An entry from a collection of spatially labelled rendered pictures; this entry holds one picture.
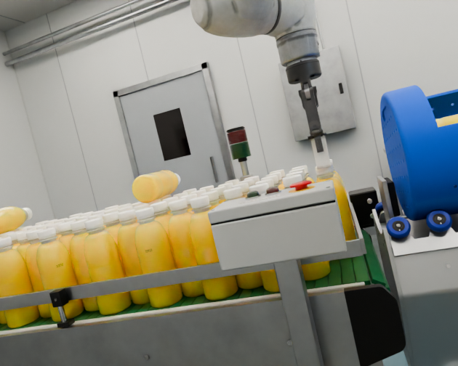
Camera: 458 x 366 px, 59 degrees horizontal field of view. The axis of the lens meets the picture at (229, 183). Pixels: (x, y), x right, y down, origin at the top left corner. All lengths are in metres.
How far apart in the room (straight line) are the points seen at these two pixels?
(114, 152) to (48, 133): 1.01
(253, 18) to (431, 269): 0.59
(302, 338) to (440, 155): 0.41
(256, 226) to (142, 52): 4.50
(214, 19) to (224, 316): 0.56
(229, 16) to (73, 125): 4.83
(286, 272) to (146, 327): 0.35
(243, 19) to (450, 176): 0.48
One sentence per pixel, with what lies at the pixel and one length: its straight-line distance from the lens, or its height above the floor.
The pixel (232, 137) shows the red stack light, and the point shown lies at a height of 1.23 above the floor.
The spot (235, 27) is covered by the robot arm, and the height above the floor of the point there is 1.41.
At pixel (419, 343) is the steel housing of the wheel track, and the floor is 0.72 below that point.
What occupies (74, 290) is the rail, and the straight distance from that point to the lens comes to 0.97.
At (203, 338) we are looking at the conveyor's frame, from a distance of 0.86.
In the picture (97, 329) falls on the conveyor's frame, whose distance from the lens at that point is 0.95.
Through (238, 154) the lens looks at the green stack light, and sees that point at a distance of 1.31.
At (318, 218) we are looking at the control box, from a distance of 0.62.
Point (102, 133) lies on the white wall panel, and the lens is 5.29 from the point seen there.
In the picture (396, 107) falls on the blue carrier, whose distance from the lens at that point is 0.86.
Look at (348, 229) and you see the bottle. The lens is 0.93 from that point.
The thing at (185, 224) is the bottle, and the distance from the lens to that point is 0.87.
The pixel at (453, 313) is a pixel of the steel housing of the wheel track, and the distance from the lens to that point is 0.93.
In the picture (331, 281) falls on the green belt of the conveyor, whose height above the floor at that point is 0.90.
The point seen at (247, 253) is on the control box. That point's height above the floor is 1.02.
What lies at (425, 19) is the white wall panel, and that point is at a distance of 4.48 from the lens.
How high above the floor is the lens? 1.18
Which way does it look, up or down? 4 degrees down
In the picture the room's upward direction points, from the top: 13 degrees counter-clockwise
